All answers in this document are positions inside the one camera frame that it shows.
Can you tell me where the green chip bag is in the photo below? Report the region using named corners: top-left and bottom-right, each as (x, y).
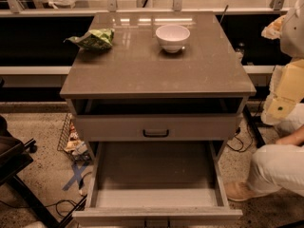
top-left (66, 28), bottom-right (115, 51)

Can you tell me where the black office chair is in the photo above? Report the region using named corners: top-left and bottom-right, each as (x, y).
top-left (0, 116), bottom-right (59, 228)

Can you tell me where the black drawer handle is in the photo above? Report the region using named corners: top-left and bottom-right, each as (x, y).
top-left (142, 129), bottom-right (169, 138)

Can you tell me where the wire basket with snacks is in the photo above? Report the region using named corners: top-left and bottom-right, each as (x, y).
top-left (57, 113), bottom-right (91, 162)

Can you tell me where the white ceramic bowl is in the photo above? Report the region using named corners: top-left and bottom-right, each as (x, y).
top-left (156, 25), bottom-right (190, 53)

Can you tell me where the seated person in beige trousers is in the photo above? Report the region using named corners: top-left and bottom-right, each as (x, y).
top-left (247, 104), bottom-right (304, 196)

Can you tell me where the tan shoe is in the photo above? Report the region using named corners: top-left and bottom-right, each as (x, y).
top-left (224, 181), bottom-right (268, 202)

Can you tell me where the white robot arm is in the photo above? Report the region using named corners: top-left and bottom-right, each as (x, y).
top-left (261, 0), bottom-right (304, 125)

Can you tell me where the black cable right of cabinet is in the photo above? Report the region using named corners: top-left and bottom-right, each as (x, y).
top-left (226, 126), bottom-right (255, 154)

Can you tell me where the open bottom drawer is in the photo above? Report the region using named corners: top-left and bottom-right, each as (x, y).
top-left (73, 142), bottom-right (242, 228)

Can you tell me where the black floor cable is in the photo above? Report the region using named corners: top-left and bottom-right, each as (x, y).
top-left (0, 195), bottom-right (88, 221)

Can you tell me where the grey drawer cabinet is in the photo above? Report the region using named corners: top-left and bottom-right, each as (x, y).
top-left (59, 10), bottom-right (257, 228)

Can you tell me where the grey middle drawer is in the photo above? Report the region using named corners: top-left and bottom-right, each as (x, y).
top-left (72, 115), bottom-right (241, 142)

